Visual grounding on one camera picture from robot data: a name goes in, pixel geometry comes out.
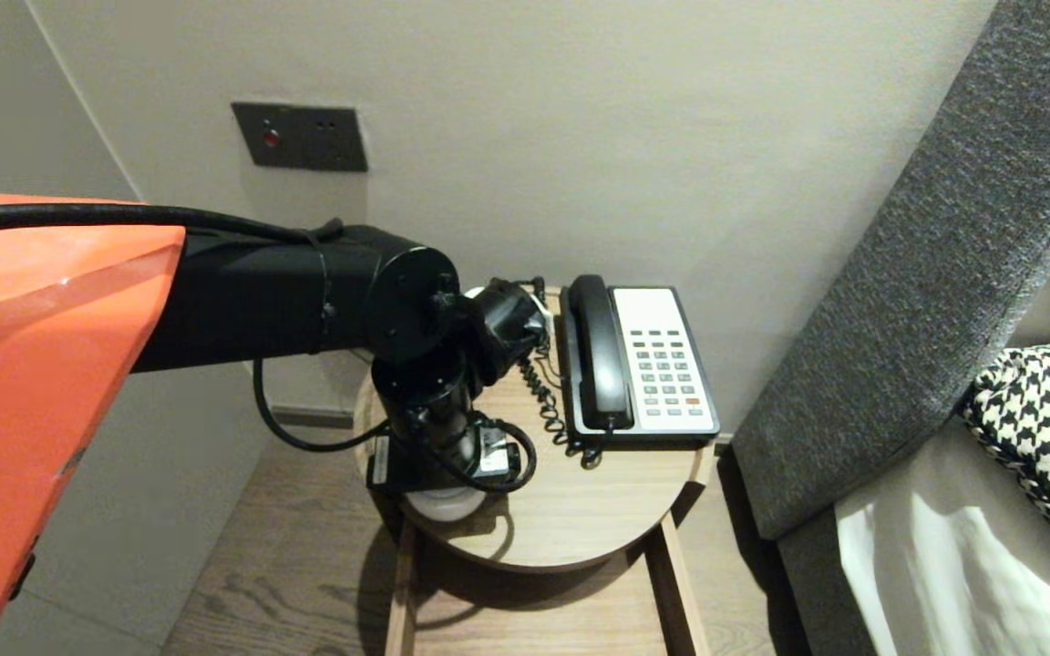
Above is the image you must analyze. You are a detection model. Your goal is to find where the white round puck device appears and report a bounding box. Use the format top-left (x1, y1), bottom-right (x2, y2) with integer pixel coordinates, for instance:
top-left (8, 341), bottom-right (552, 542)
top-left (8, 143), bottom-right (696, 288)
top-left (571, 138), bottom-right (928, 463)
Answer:
top-left (402, 487), bottom-right (489, 522)

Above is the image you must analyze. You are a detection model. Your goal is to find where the curved wooden nightstand drawer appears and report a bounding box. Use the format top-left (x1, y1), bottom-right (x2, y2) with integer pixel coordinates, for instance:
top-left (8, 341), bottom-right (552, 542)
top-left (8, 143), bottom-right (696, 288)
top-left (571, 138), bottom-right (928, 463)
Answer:
top-left (384, 512), bottom-right (713, 656)

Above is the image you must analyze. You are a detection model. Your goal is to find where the round wooden nightstand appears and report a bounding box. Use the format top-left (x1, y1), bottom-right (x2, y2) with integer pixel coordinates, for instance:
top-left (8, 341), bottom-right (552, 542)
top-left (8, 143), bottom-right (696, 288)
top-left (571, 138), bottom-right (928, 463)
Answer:
top-left (354, 285), bottom-right (715, 573)

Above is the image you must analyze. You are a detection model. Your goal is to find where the black telephone handset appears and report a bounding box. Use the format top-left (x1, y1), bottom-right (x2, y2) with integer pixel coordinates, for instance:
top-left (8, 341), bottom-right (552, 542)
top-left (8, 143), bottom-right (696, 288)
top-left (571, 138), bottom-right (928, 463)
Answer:
top-left (567, 273), bottom-right (633, 431)

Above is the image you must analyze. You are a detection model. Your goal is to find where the dark skirting board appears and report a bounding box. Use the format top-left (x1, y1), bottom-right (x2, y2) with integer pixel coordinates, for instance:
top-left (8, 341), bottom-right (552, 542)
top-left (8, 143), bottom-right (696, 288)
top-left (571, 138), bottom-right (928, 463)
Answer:
top-left (272, 407), bottom-right (357, 431)

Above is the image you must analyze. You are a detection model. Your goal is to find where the black and white desk telephone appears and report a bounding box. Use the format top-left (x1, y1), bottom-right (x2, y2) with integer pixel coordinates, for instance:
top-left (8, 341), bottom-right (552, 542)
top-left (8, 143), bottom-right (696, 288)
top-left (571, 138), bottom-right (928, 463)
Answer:
top-left (558, 285), bottom-right (720, 447)

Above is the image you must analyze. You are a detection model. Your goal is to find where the beige bed duvet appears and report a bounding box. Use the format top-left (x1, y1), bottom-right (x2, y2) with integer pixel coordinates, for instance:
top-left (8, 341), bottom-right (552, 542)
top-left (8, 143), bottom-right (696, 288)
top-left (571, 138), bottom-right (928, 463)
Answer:
top-left (833, 415), bottom-right (1050, 656)

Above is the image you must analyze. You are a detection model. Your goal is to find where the grey fabric headboard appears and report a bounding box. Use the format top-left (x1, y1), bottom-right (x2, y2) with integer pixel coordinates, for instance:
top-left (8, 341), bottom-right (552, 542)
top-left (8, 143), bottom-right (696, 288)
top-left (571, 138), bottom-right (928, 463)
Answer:
top-left (730, 0), bottom-right (1050, 543)

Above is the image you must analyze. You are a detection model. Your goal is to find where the black white houndstooth pillow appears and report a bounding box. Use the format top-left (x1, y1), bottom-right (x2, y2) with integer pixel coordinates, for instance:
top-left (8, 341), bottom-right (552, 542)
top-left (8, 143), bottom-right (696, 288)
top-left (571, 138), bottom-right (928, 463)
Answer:
top-left (955, 341), bottom-right (1050, 589)

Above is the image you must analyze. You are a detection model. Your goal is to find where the braided black wrist cable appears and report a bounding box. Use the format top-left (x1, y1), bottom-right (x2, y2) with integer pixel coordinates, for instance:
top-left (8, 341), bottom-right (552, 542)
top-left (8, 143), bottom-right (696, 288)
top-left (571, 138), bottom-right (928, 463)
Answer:
top-left (402, 410), bottom-right (537, 495)

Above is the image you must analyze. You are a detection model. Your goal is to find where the black coiled phone cord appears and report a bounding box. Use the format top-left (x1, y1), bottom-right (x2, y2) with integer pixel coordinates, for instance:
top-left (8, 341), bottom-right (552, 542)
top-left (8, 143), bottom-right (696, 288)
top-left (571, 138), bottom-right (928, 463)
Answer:
top-left (514, 276), bottom-right (603, 469)

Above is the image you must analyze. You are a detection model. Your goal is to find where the grey fabric bed frame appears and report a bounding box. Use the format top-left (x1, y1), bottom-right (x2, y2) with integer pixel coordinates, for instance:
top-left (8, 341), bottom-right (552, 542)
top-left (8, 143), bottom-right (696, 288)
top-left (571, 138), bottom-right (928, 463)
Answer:
top-left (776, 506), bottom-right (863, 656)

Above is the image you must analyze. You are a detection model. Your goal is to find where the dark wall switch panel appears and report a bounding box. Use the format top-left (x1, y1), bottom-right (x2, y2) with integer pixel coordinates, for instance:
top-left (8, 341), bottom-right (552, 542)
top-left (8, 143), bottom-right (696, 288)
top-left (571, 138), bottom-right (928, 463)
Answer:
top-left (232, 102), bottom-right (369, 174)

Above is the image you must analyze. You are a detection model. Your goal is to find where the smooth black arm cable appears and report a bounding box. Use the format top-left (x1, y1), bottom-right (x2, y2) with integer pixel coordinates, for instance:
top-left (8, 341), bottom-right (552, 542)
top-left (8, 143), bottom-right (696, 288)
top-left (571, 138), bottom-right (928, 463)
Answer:
top-left (0, 203), bottom-right (391, 454)

